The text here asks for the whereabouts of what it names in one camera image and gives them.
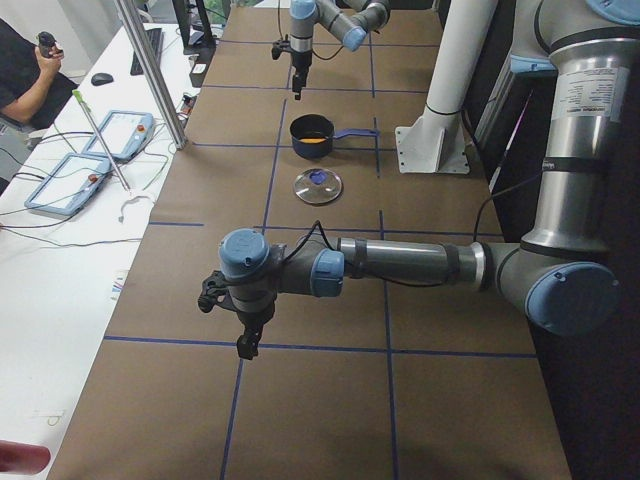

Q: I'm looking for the white pedestal column with base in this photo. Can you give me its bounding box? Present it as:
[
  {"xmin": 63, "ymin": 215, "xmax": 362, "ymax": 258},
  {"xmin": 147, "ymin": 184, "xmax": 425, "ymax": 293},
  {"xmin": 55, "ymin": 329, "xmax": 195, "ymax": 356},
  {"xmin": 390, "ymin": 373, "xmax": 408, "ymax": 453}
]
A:
[{"xmin": 395, "ymin": 0, "xmax": 498, "ymax": 175}]

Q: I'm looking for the red cylinder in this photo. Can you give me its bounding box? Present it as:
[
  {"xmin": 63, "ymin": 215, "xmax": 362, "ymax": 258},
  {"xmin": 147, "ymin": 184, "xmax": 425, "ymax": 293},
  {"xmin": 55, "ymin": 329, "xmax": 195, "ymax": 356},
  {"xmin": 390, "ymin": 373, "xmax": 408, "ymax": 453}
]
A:
[{"xmin": 0, "ymin": 440, "xmax": 51, "ymax": 475}]

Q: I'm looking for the black keyboard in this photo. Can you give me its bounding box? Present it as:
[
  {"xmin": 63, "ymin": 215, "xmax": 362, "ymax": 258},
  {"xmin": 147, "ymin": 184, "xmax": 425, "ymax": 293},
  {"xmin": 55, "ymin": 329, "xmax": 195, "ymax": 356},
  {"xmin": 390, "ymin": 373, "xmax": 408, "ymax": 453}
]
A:
[{"xmin": 129, "ymin": 27, "xmax": 165, "ymax": 77}]

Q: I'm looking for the glass pot lid blue knob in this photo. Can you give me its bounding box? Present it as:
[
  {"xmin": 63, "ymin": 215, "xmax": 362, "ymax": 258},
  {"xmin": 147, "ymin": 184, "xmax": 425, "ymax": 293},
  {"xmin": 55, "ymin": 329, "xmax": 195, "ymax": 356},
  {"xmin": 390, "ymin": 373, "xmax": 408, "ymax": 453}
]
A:
[{"xmin": 293, "ymin": 168, "xmax": 344, "ymax": 205}]

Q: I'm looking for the teach pendant tablet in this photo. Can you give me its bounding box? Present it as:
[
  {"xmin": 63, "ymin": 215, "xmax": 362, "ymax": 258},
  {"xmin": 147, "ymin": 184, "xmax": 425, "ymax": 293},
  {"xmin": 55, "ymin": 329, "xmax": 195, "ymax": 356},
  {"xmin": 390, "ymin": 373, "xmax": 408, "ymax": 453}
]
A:
[
  {"xmin": 99, "ymin": 110, "xmax": 155, "ymax": 163},
  {"xmin": 24, "ymin": 153, "xmax": 111, "ymax": 217}
]

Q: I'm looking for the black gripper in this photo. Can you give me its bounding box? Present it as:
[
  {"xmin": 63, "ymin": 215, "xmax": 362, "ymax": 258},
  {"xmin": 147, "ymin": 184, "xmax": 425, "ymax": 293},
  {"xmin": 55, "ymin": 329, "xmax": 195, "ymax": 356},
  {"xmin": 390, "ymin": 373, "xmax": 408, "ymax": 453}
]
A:
[
  {"xmin": 292, "ymin": 50, "xmax": 312, "ymax": 100},
  {"xmin": 236, "ymin": 302, "xmax": 275, "ymax": 360}
]

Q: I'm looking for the far teach pendant tablet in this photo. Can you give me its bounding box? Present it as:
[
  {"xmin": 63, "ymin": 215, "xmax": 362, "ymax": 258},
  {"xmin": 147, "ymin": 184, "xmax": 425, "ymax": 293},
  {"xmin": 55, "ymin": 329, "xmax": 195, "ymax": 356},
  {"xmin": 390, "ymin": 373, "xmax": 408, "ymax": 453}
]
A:
[{"xmin": 99, "ymin": 110, "xmax": 155, "ymax": 163}]

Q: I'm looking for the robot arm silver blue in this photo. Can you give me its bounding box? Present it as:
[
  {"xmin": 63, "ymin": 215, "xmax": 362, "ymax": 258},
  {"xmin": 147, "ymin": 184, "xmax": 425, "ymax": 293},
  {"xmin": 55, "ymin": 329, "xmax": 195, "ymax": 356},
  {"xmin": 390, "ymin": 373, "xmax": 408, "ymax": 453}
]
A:
[
  {"xmin": 219, "ymin": 1, "xmax": 390, "ymax": 360},
  {"xmin": 198, "ymin": 1, "xmax": 639, "ymax": 349}
]

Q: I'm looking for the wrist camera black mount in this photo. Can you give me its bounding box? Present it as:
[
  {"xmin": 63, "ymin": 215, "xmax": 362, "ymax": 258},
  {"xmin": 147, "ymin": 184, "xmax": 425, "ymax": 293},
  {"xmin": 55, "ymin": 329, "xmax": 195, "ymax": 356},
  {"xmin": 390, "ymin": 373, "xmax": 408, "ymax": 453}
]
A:
[
  {"xmin": 271, "ymin": 37, "xmax": 293, "ymax": 60},
  {"xmin": 197, "ymin": 270, "xmax": 235, "ymax": 313}
]

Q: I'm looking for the thin metal rod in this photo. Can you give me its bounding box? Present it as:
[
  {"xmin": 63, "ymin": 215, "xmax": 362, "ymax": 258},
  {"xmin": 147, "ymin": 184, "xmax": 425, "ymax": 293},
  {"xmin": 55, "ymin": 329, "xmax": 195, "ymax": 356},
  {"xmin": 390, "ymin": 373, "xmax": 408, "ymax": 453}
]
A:
[{"xmin": 72, "ymin": 89, "xmax": 132, "ymax": 193}]

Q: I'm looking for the blue saucepan with handle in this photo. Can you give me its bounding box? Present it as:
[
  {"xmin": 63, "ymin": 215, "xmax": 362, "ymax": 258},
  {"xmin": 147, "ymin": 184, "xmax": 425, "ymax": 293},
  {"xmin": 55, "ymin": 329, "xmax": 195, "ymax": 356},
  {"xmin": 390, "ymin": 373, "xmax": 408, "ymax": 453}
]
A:
[{"xmin": 289, "ymin": 114, "xmax": 379, "ymax": 160}]

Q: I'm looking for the black computer mouse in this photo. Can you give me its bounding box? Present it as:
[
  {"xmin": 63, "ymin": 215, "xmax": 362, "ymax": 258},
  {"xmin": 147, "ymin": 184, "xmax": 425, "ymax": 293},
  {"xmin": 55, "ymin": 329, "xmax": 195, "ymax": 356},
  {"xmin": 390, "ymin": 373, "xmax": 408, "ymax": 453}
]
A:
[{"xmin": 91, "ymin": 72, "xmax": 114, "ymax": 86}]

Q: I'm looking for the near teach pendant tablet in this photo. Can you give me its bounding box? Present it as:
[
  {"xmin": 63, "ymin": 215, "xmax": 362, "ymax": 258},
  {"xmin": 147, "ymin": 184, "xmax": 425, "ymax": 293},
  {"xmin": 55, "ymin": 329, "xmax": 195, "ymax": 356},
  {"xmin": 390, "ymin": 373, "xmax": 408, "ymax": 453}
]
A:
[{"xmin": 24, "ymin": 153, "xmax": 111, "ymax": 217}]

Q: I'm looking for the person in black shirt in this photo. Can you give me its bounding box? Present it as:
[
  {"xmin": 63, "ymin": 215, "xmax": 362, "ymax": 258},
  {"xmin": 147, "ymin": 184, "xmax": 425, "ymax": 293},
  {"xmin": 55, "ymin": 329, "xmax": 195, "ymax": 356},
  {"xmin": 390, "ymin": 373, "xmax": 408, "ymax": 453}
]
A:
[{"xmin": 1, "ymin": 19, "xmax": 77, "ymax": 130}]

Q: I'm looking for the aluminium frame post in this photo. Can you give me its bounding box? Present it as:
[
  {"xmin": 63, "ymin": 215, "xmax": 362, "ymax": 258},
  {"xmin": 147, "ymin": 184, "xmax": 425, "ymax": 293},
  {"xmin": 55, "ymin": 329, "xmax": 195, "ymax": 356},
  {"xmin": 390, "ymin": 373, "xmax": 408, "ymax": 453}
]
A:
[{"xmin": 115, "ymin": 0, "xmax": 187, "ymax": 150}]

